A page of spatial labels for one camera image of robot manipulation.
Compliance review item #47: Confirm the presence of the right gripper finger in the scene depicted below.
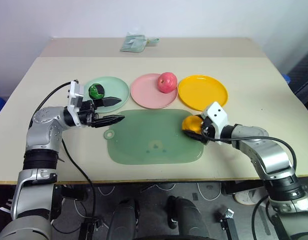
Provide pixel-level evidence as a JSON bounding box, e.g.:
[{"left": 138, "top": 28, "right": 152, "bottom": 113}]
[{"left": 183, "top": 129, "right": 208, "bottom": 144}]

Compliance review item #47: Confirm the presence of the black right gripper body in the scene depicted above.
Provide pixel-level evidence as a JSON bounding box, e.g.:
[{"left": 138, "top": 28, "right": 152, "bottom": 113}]
[{"left": 199, "top": 116, "right": 218, "bottom": 145}]

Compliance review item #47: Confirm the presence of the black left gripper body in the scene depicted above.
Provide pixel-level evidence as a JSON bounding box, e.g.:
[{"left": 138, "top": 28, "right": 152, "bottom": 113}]
[{"left": 78, "top": 99, "right": 99, "bottom": 128}]

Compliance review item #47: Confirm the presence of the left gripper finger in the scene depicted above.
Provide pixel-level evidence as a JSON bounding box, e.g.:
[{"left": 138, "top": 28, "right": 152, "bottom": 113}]
[
  {"left": 91, "top": 114, "right": 126, "bottom": 129},
  {"left": 94, "top": 96, "right": 123, "bottom": 109}
]

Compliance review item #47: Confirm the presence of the orange fruit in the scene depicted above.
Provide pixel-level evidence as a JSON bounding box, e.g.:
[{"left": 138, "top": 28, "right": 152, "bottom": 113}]
[{"left": 181, "top": 115, "right": 204, "bottom": 135}]

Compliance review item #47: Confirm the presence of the green toy vegetable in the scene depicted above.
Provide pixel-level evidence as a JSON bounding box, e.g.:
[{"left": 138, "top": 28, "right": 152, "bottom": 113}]
[{"left": 88, "top": 83, "right": 106, "bottom": 101}]

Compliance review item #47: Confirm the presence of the pale green plate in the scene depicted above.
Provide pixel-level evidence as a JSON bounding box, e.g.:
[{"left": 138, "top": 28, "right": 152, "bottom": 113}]
[{"left": 83, "top": 76, "right": 131, "bottom": 114}]

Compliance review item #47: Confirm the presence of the pink plate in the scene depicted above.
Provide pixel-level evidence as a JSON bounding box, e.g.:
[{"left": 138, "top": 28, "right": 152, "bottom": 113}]
[{"left": 130, "top": 73, "right": 180, "bottom": 110}]

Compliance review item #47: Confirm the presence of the yellow plate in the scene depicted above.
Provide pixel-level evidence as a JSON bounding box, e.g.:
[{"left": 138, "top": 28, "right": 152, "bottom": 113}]
[{"left": 177, "top": 74, "right": 229, "bottom": 112}]

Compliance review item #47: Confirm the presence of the green silicone mat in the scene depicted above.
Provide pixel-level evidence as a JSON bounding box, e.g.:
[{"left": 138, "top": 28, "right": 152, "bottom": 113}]
[{"left": 103, "top": 108, "right": 205, "bottom": 165}]

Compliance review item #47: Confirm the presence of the red apple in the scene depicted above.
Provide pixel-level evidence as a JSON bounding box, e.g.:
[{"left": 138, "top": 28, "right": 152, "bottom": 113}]
[{"left": 157, "top": 71, "right": 179, "bottom": 94}]

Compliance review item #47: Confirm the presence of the small pale green packet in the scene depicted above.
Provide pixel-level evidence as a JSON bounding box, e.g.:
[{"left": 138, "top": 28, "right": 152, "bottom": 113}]
[{"left": 145, "top": 37, "right": 161, "bottom": 48}]

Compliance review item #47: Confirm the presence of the white shoe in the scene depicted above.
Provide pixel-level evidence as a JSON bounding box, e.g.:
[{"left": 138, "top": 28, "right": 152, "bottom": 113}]
[{"left": 233, "top": 186, "right": 268, "bottom": 206}]

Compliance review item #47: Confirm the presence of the dark rounded shape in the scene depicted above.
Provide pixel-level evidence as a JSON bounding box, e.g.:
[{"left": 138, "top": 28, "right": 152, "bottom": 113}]
[
  {"left": 166, "top": 195, "right": 210, "bottom": 240},
  {"left": 110, "top": 198, "right": 140, "bottom": 240}
]

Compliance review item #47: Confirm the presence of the black carbon fibre panel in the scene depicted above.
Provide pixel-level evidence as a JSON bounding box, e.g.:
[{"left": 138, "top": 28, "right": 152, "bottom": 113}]
[{"left": 285, "top": 49, "right": 308, "bottom": 114}]

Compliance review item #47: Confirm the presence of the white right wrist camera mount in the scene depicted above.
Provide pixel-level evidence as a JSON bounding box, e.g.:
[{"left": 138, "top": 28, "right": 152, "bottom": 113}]
[{"left": 200, "top": 100, "right": 231, "bottom": 146}]

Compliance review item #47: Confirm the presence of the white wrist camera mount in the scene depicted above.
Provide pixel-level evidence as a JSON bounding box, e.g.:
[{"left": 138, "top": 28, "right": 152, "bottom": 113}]
[
  {"left": 200, "top": 100, "right": 231, "bottom": 146},
  {"left": 67, "top": 80, "right": 85, "bottom": 126}
]

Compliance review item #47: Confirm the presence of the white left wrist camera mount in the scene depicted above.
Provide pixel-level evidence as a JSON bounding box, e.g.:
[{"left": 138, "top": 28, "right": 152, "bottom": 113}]
[{"left": 67, "top": 80, "right": 85, "bottom": 126}]

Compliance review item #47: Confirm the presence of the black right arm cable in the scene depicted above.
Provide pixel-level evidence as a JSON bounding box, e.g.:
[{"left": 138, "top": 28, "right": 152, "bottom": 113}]
[{"left": 208, "top": 134, "right": 299, "bottom": 240}]

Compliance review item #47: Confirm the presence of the metal bracket stand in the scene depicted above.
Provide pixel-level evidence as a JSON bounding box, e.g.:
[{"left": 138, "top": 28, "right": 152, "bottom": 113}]
[{"left": 217, "top": 206, "right": 239, "bottom": 240}]

